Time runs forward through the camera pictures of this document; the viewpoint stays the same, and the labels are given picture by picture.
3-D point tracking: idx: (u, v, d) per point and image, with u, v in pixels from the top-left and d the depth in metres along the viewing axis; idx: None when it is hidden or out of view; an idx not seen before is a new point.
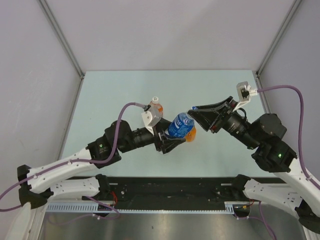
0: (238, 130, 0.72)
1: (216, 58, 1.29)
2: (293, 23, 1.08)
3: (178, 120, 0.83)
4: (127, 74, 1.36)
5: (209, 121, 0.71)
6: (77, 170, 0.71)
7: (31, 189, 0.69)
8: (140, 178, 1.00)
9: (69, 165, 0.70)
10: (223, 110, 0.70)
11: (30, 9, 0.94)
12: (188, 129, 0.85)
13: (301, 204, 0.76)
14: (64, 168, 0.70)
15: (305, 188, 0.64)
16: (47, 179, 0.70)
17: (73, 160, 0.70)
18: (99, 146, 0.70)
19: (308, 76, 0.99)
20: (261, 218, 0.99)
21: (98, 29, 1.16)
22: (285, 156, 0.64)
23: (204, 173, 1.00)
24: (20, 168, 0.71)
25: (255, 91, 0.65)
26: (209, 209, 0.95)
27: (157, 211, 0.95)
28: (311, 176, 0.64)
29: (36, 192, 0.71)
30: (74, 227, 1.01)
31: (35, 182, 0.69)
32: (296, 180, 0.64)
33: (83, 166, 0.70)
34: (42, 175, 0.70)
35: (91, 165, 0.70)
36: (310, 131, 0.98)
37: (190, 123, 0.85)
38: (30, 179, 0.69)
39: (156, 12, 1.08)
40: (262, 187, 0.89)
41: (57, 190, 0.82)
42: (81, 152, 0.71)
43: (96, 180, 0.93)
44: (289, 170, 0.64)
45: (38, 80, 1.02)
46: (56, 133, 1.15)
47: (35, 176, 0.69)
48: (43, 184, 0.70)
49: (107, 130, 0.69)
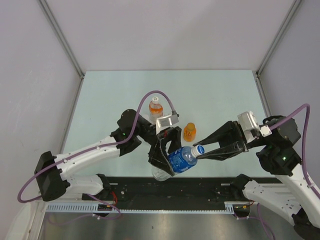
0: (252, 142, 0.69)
1: (216, 58, 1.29)
2: (293, 24, 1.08)
3: (181, 148, 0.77)
4: (127, 75, 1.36)
5: (222, 157, 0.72)
6: (104, 155, 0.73)
7: (60, 173, 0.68)
8: (141, 179, 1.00)
9: (97, 150, 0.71)
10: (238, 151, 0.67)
11: (29, 9, 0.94)
12: (184, 164, 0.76)
13: (299, 212, 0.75)
14: (93, 152, 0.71)
15: (304, 194, 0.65)
16: (77, 163, 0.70)
17: (101, 144, 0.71)
18: (122, 134, 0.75)
19: (308, 76, 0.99)
20: (258, 216, 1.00)
21: (98, 29, 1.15)
22: (289, 159, 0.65)
23: (205, 173, 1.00)
24: (45, 155, 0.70)
25: (269, 132, 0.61)
26: (209, 209, 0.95)
27: (157, 211, 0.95)
28: (313, 184, 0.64)
29: (62, 178, 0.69)
30: (74, 227, 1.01)
31: (65, 167, 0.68)
32: (297, 185, 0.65)
33: (110, 150, 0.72)
34: (71, 159, 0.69)
35: (116, 150, 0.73)
36: (310, 132, 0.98)
37: (191, 160, 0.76)
38: (59, 164, 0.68)
39: (156, 12, 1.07)
40: (263, 189, 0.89)
41: (72, 182, 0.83)
42: (106, 138, 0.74)
43: (98, 178, 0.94)
44: (292, 174, 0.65)
45: (38, 80, 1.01)
46: (56, 133, 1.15)
47: (65, 160, 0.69)
48: (71, 169, 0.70)
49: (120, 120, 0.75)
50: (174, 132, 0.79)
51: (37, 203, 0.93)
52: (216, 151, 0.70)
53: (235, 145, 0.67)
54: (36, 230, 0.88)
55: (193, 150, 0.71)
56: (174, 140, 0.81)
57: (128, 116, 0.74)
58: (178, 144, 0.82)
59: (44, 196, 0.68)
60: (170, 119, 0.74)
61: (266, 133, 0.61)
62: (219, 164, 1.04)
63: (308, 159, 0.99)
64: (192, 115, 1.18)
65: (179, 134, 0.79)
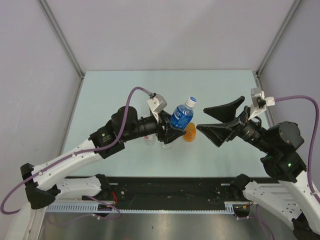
0: (253, 137, 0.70)
1: (216, 58, 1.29)
2: (292, 24, 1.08)
3: (177, 110, 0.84)
4: (127, 75, 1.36)
5: (221, 137, 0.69)
6: (82, 162, 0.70)
7: (37, 186, 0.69)
8: (141, 179, 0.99)
9: (73, 157, 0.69)
10: (237, 127, 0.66)
11: (30, 9, 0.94)
12: (188, 119, 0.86)
13: (299, 216, 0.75)
14: (69, 161, 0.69)
15: (307, 201, 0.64)
16: (53, 174, 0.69)
17: (77, 151, 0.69)
18: (102, 135, 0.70)
19: (309, 76, 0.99)
20: (257, 217, 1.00)
21: (98, 29, 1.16)
22: (294, 166, 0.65)
23: (205, 173, 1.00)
24: (23, 167, 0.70)
25: (272, 101, 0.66)
26: (209, 209, 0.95)
27: (157, 211, 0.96)
28: (316, 191, 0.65)
29: (43, 189, 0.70)
30: (74, 227, 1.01)
31: (41, 179, 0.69)
32: (300, 192, 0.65)
33: (87, 156, 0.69)
34: (47, 171, 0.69)
35: (96, 155, 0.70)
36: (310, 132, 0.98)
37: (189, 113, 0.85)
38: (36, 176, 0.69)
39: (156, 12, 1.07)
40: (263, 191, 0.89)
41: (63, 188, 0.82)
42: (84, 143, 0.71)
43: (96, 178, 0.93)
44: (296, 181, 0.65)
45: (38, 80, 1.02)
46: (56, 133, 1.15)
47: (40, 173, 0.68)
48: (49, 180, 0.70)
49: (114, 116, 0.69)
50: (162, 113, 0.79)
51: None
52: (218, 127, 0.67)
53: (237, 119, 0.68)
54: (36, 230, 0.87)
55: (188, 102, 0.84)
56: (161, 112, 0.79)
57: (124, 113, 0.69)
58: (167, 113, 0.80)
59: (34, 204, 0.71)
60: (161, 102, 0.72)
61: (271, 104, 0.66)
62: (219, 163, 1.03)
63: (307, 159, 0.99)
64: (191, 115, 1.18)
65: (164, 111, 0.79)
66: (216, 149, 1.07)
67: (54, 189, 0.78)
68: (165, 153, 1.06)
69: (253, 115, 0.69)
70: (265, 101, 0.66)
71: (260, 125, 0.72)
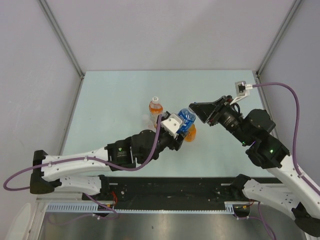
0: (233, 124, 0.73)
1: (216, 58, 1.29)
2: (293, 23, 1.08)
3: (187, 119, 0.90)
4: (127, 75, 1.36)
5: (206, 113, 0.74)
6: (90, 168, 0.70)
7: (42, 176, 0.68)
8: (141, 178, 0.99)
9: (85, 161, 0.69)
10: (221, 102, 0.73)
11: (30, 10, 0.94)
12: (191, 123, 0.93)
13: (299, 205, 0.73)
14: (80, 162, 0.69)
15: (295, 184, 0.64)
16: (61, 170, 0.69)
17: (90, 157, 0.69)
18: (118, 149, 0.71)
19: (309, 75, 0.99)
20: (258, 216, 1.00)
21: (98, 29, 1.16)
22: (277, 151, 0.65)
23: (205, 173, 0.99)
24: (37, 152, 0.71)
25: (250, 86, 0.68)
26: (209, 209, 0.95)
27: (157, 211, 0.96)
28: (303, 173, 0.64)
29: (46, 180, 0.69)
30: (74, 228, 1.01)
31: (49, 171, 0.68)
32: (287, 176, 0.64)
33: (97, 165, 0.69)
34: (56, 165, 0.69)
35: (106, 166, 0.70)
36: (310, 132, 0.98)
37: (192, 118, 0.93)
38: (44, 166, 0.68)
39: (156, 12, 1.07)
40: (262, 187, 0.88)
41: (64, 182, 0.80)
42: (99, 150, 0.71)
43: (99, 180, 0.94)
44: (281, 166, 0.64)
45: (38, 81, 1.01)
46: (55, 132, 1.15)
47: (50, 164, 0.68)
48: (55, 174, 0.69)
49: (135, 135, 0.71)
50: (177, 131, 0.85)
51: (37, 203, 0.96)
52: (206, 104, 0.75)
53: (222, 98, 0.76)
54: (36, 230, 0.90)
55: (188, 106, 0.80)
56: None
57: (146, 136, 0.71)
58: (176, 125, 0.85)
59: (33, 190, 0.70)
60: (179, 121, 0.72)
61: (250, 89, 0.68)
62: (219, 163, 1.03)
63: (307, 159, 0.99)
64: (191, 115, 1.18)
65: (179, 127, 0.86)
66: (216, 149, 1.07)
67: (56, 182, 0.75)
68: (165, 153, 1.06)
69: (236, 100, 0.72)
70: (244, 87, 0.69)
71: (241, 115, 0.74)
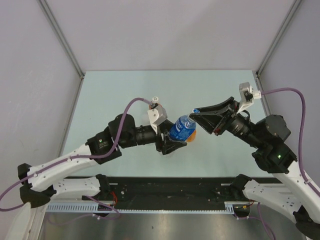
0: (242, 131, 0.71)
1: (216, 58, 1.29)
2: (292, 24, 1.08)
3: (178, 122, 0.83)
4: (127, 75, 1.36)
5: (213, 124, 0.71)
6: (77, 167, 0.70)
7: (31, 187, 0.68)
8: (140, 178, 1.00)
9: (69, 162, 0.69)
10: (228, 114, 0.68)
11: (30, 10, 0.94)
12: (188, 132, 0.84)
13: (300, 209, 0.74)
14: (65, 165, 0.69)
15: (302, 190, 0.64)
16: (47, 177, 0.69)
17: (72, 156, 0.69)
18: (99, 141, 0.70)
19: (309, 75, 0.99)
20: (259, 217, 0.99)
21: (97, 29, 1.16)
22: (285, 157, 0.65)
23: (205, 173, 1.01)
24: (20, 167, 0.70)
25: (259, 95, 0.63)
26: (209, 209, 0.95)
27: (157, 211, 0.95)
28: (309, 180, 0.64)
29: (37, 190, 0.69)
30: (74, 227, 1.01)
31: (36, 181, 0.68)
32: (294, 182, 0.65)
33: (83, 162, 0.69)
34: (42, 173, 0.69)
35: (92, 161, 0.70)
36: (310, 132, 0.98)
37: (191, 126, 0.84)
38: (30, 178, 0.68)
39: (156, 12, 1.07)
40: (263, 188, 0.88)
41: (59, 189, 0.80)
42: (81, 148, 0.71)
43: (96, 179, 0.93)
44: (288, 171, 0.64)
45: (38, 81, 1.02)
46: (55, 132, 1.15)
47: (35, 174, 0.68)
48: (44, 182, 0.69)
49: (110, 124, 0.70)
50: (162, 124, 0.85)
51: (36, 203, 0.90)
52: (210, 114, 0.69)
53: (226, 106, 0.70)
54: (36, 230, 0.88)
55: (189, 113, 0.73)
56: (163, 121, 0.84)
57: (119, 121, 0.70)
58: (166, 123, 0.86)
59: None
60: (163, 116, 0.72)
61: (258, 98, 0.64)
62: (219, 164, 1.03)
63: (307, 160, 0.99)
64: None
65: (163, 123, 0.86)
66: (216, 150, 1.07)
67: (50, 190, 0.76)
68: None
69: (242, 109, 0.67)
70: (252, 94, 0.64)
71: (248, 119, 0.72)
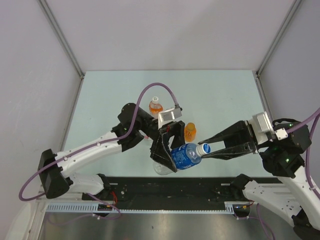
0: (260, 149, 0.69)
1: (216, 58, 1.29)
2: (292, 25, 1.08)
3: (185, 144, 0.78)
4: (127, 75, 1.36)
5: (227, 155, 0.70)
6: (105, 152, 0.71)
7: (61, 171, 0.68)
8: (140, 178, 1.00)
9: (98, 146, 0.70)
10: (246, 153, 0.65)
11: (29, 9, 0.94)
12: (186, 160, 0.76)
13: (299, 213, 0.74)
14: (94, 149, 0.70)
15: (305, 196, 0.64)
16: (77, 161, 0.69)
17: (102, 141, 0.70)
18: (124, 129, 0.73)
19: (309, 76, 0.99)
20: (257, 216, 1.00)
21: (97, 29, 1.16)
22: (292, 161, 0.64)
23: (206, 173, 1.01)
24: (46, 153, 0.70)
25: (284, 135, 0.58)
26: (209, 209, 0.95)
27: (157, 211, 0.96)
28: (315, 186, 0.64)
29: (64, 176, 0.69)
30: (74, 227, 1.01)
31: (66, 164, 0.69)
32: (299, 187, 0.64)
33: (111, 146, 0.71)
34: (72, 157, 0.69)
35: (119, 145, 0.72)
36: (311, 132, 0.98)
37: (194, 157, 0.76)
38: (60, 162, 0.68)
39: (156, 12, 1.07)
40: (263, 189, 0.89)
41: (74, 180, 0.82)
42: (107, 134, 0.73)
43: (99, 177, 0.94)
44: (294, 176, 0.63)
45: (38, 81, 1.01)
46: (56, 132, 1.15)
47: (66, 158, 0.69)
48: (73, 166, 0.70)
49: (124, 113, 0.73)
50: (177, 127, 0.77)
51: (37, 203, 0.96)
52: (225, 151, 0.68)
53: (245, 145, 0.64)
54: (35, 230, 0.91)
55: (198, 149, 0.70)
56: (177, 135, 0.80)
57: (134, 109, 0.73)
58: (181, 140, 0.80)
59: (49, 193, 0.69)
60: (172, 114, 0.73)
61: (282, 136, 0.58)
62: (219, 164, 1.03)
63: None
64: (192, 115, 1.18)
65: (182, 130, 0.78)
66: None
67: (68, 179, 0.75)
68: None
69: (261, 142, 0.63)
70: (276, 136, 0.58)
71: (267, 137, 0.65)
